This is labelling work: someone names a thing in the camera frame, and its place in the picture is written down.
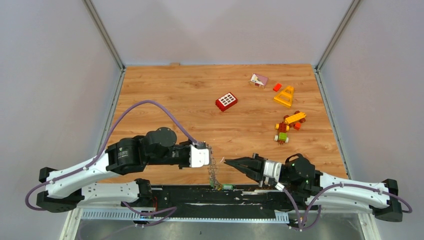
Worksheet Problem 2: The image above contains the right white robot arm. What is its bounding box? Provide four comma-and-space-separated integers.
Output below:
224, 153, 404, 223

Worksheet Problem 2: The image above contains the small green bubble level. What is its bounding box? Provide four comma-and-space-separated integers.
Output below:
221, 184, 234, 190

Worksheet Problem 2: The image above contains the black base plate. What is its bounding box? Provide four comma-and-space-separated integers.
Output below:
132, 184, 332, 220

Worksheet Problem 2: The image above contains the small red toy brick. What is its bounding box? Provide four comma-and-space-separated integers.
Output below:
272, 83, 282, 92

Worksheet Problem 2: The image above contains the pink roof toy house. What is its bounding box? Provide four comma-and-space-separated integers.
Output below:
248, 73, 269, 88

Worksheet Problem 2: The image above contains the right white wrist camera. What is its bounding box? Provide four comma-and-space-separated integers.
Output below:
262, 160, 285, 192

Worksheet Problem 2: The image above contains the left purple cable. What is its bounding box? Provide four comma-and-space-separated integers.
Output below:
25, 99, 207, 212

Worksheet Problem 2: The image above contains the large grey toothed keyring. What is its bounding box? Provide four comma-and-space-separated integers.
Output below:
208, 146, 223, 191

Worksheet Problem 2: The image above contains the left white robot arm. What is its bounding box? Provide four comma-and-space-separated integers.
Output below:
36, 127, 197, 213

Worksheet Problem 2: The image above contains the yellow orange toy car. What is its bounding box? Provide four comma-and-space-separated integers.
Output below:
283, 110, 307, 128

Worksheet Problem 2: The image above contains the yellow triangular toy frame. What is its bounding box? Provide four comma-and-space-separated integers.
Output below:
273, 85, 295, 108

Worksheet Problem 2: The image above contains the red window toy brick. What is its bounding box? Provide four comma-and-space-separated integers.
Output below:
215, 92, 238, 112

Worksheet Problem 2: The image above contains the red green toy vehicle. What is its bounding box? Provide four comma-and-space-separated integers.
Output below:
274, 122, 290, 145

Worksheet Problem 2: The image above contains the grey slotted cable duct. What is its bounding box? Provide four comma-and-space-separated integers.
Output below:
81, 208, 290, 223

